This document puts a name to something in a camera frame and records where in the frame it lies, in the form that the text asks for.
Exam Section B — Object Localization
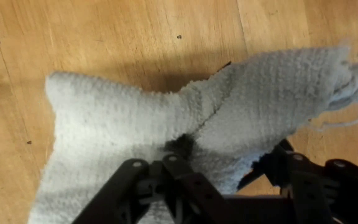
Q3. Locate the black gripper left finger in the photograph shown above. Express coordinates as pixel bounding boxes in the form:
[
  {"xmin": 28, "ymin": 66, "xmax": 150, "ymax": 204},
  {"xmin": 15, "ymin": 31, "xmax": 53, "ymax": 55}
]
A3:
[{"xmin": 73, "ymin": 153, "xmax": 230, "ymax": 224}]

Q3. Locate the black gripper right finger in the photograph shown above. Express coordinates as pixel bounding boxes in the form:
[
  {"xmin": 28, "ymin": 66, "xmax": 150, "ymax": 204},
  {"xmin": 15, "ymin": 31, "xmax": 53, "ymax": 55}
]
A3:
[{"xmin": 237, "ymin": 138, "xmax": 358, "ymax": 224}]

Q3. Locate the white terry cloth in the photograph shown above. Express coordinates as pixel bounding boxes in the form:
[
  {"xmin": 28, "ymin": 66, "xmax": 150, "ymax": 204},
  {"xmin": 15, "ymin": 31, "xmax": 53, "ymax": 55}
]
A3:
[{"xmin": 28, "ymin": 42, "xmax": 358, "ymax": 224}]

